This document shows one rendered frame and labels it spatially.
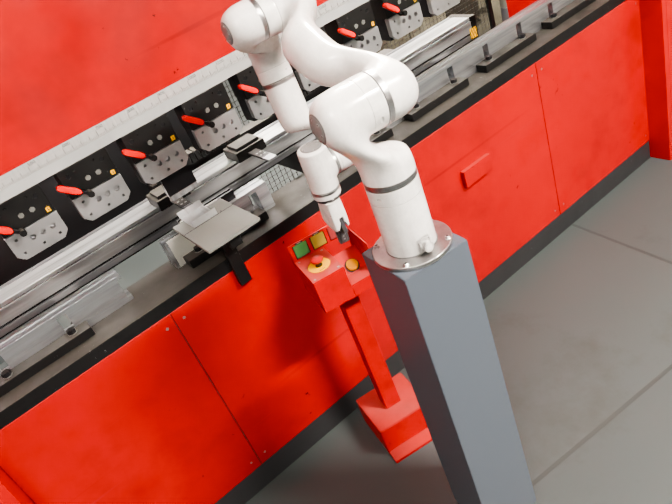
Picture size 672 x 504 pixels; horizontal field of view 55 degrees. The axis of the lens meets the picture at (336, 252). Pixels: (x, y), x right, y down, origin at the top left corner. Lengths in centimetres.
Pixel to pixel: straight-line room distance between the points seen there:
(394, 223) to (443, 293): 21
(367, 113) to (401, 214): 24
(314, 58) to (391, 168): 28
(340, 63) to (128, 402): 121
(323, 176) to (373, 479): 111
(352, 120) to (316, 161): 51
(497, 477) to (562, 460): 35
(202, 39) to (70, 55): 37
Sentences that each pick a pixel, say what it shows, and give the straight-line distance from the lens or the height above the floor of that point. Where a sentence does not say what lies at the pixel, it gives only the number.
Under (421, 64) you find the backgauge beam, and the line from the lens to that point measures 285.
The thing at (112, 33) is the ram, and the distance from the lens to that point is 192.
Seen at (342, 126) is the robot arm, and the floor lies 137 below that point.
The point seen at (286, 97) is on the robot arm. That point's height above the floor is 131.
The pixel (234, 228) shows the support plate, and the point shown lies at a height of 100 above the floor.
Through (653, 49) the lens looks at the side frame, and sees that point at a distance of 336.
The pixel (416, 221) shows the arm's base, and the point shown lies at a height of 109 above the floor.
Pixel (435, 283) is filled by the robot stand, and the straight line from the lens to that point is 147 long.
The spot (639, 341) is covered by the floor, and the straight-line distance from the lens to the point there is 260.
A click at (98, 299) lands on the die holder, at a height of 94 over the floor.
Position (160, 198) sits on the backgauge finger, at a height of 102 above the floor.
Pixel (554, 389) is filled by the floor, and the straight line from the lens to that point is 247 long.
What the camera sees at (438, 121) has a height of 86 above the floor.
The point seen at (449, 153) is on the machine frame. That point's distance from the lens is 249.
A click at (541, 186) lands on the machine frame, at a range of 295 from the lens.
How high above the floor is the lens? 183
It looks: 32 degrees down
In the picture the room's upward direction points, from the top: 22 degrees counter-clockwise
